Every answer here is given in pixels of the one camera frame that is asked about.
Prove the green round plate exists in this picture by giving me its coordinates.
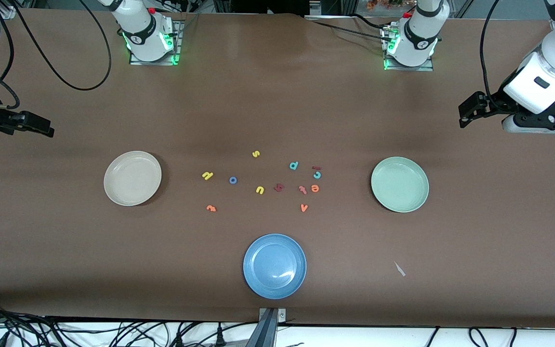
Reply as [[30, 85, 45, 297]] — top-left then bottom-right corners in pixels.
[[371, 157, 430, 213]]

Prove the beige round plate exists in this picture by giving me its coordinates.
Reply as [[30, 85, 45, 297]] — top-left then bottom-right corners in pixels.
[[104, 151, 162, 207]]

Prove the blue round plate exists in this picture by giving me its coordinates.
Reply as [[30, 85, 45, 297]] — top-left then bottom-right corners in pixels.
[[243, 234, 307, 300]]

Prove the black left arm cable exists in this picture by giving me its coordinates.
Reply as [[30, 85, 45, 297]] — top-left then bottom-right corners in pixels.
[[480, 0, 519, 109]]

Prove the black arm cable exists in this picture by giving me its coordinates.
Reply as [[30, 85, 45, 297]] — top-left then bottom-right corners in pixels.
[[0, 0, 112, 110], [480, 0, 519, 109]]

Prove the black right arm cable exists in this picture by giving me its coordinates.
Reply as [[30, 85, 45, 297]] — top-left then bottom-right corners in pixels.
[[0, 0, 112, 110]]

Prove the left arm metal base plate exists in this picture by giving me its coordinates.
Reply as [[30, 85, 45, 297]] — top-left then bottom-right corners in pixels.
[[383, 24, 435, 72]]

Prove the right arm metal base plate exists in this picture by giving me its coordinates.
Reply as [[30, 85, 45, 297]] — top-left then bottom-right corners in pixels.
[[129, 19, 182, 66]]

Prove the black cable on table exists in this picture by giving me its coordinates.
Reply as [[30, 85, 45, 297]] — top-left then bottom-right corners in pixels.
[[306, 14, 394, 44]]

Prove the silver camera mount bracket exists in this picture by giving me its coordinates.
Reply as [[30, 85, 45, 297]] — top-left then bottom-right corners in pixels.
[[259, 307, 287, 322]]

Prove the dark grey camera pole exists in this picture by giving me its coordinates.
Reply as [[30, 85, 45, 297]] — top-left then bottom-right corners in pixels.
[[245, 308, 278, 347]]

